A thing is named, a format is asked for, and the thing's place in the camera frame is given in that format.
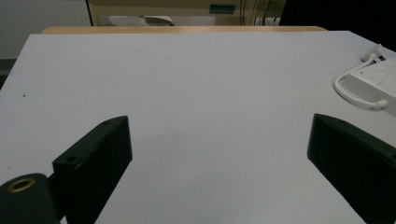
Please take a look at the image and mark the dark curtain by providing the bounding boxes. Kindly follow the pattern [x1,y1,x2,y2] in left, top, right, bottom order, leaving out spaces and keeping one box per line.
[278,0,396,52]

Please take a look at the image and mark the white chair base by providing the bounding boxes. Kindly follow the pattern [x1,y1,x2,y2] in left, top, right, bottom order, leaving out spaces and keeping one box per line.
[108,15,176,27]

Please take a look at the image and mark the wooden table edge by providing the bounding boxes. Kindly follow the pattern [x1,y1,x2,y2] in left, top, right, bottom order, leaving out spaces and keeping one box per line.
[41,25,328,35]

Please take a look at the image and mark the beige cabinet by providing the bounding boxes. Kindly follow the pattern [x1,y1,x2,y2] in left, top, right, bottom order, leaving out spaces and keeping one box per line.
[86,0,288,27]

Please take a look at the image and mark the white power strip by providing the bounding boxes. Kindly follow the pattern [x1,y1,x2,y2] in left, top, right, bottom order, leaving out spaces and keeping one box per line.
[341,57,396,117]

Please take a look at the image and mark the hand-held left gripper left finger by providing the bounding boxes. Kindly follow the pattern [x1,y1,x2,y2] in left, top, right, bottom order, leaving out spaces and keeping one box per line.
[51,115,134,224]

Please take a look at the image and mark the white plug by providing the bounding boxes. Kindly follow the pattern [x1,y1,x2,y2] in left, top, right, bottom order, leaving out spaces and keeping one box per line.
[361,43,387,63]

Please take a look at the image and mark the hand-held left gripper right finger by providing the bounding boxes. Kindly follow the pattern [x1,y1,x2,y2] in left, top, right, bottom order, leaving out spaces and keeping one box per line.
[306,113,396,224]

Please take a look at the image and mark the green cabinet handle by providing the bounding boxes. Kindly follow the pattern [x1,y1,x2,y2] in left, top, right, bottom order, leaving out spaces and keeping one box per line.
[208,3,236,15]

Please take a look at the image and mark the white power cable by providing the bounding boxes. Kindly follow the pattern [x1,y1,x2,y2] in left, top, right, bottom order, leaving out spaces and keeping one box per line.
[332,61,389,110]

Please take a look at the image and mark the black hanging cables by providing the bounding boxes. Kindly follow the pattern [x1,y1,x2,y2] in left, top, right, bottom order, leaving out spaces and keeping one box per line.
[239,0,275,26]

